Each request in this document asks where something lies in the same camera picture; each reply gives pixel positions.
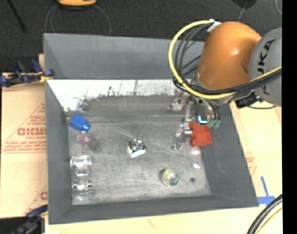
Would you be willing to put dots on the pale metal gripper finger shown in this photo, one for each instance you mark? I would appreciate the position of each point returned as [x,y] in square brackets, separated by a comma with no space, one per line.
[178,136]
[183,140]

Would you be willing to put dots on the red plastic block toy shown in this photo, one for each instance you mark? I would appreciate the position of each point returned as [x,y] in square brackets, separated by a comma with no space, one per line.
[200,136]

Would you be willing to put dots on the small white oval piece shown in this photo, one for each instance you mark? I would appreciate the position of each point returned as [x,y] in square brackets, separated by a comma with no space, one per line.
[195,165]

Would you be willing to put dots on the green round tape dispenser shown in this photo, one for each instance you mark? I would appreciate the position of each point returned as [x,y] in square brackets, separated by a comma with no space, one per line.
[169,177]

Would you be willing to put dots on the round silver metal can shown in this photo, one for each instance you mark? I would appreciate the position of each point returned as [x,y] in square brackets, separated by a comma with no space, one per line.
[136,146]

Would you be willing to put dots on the grey metal bin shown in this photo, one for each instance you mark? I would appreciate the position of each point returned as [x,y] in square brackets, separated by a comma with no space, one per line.
[138,57]

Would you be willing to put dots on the purple clear plastic piece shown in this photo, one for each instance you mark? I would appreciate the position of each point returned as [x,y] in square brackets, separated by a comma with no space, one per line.
[84,140]

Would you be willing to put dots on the blue plastic toy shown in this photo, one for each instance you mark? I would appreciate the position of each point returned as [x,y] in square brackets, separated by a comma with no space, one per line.
[79,123]

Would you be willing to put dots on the clear plastic bottle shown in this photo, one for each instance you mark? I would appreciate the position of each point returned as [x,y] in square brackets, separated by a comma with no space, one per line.
[81,177]

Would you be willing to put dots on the brown cardboard board red print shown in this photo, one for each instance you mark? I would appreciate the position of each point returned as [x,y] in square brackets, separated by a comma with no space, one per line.
[21,169]

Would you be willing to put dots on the black cylinder on white bracket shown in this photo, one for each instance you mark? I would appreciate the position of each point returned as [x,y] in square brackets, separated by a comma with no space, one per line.
[247,101]

